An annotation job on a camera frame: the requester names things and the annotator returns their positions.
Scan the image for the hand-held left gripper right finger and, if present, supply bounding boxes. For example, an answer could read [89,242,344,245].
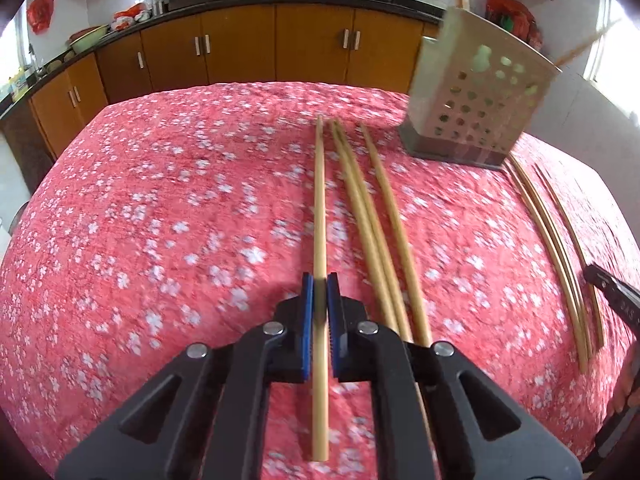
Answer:
[326,272,585,480]

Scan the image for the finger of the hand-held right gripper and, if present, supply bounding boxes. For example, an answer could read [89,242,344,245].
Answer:
[584,264,640,312]

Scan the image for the perforated metal chopstick holder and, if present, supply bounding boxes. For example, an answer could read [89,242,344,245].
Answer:
[398,6,563,171]

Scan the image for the red and white bag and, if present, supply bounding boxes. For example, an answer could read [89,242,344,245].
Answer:
[111,2,151,31]

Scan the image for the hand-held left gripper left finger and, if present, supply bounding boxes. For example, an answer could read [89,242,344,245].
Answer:
[55,272,316,480]

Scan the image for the red wall decoration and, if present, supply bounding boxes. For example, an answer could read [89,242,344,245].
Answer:
[26,0,57,36]

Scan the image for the person's right hand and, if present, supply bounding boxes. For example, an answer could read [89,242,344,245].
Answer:
[609,345,640,418]

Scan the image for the green basin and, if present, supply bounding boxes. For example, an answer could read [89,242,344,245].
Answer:
[69,25,110,55]

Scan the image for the bright side window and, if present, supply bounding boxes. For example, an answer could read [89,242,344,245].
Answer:
[582,0,640,133]

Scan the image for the red floral tablecloth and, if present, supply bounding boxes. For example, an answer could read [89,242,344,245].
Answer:
[0,81,640,480]

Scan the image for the red plastic bags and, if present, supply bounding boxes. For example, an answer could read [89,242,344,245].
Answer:
[485,0,545,52]

